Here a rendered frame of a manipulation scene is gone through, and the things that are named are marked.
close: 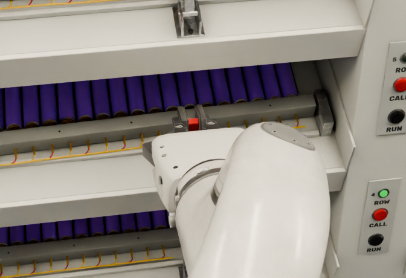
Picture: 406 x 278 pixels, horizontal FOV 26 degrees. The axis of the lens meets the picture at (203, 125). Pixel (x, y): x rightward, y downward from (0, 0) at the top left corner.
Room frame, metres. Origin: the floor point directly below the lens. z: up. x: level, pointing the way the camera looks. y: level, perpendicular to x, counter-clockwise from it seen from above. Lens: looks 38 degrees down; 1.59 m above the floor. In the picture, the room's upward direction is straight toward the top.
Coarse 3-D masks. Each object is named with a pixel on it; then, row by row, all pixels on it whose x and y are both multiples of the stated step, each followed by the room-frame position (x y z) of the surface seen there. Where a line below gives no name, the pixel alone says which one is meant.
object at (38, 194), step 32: (320, 64) 0.90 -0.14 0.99; (320, 96) 0.84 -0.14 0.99; (320, 128) 0.82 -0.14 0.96; (0, 160) 0.77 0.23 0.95; (96, 160) 0.77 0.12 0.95; (128, 160) 0.77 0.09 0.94; (0, 192) 0.73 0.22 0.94; (32, 192) 0.73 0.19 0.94; (64, 192) 0.73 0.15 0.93; (96, 192) 0.73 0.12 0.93; (128, 192) 0.73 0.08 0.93; (0, 224) 0.72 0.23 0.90
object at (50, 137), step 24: (312, 96) 0.85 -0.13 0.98; (96, 120) 0.80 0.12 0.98; (120, 120) 0.80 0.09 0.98; (144, 120) 0.80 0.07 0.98; (168, 120) 0.81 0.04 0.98; (216, 120) 0.81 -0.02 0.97; (240, 120) 0.82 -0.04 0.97; (264, 120) 0.83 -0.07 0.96; (0, 144) 0.77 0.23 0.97; (24, 144) 0.77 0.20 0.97; (48, 144) 0.78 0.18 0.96; (72, 144) 0.79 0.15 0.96
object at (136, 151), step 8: (312, 136) 0.81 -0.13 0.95; (112, 152) 0.78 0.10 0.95; (120, 152) 0.78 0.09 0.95; (128, 152) 0.78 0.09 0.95; (136, 152) 0.78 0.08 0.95; (16, 160) 0.76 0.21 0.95; (24, 160) 0.76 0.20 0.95; (48, 160) 0.76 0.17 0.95; (56, 160) 0.76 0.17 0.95; (64, 160) 0.77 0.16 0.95; (72, 160) 0.77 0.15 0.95; (80, 160) 0.77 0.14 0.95; (0, 168) 0.76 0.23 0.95
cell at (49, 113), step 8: (40, 88) 0.85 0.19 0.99; (48, 88) 0.85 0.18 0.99; (40, 96) 0.84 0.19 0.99; (48, 96) 0.84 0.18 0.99; (40, 104) 0.83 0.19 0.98; (48, 104) 0.83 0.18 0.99; (48, 112) 0.81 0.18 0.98; (56, 112) 0.82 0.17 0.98; (48, 120) 0.81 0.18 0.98; (56, 120) 0.81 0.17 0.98
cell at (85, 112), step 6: (78, 84) 0.86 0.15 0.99; (84, 84) 0.86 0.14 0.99; (78, 90) 0.85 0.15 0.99; (84, 90) 0.85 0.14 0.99; (90, 90) 0.86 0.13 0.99; (78, 96) 0.84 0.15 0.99; (84, 96) 0.84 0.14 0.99; (90, 96) 0.84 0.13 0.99; (78, 102) 0.83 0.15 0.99; (84, 102) 0.83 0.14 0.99; (90, 102) 0.83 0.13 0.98; (78, 108) 0.82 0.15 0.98; (84, 108) 0.82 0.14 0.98; (90, 108) 0.82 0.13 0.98; (78, 114) 0.82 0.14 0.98; (84, 114) 0.81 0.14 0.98; (90, 114) 0.82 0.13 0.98; (78, 120) 0.82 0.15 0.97
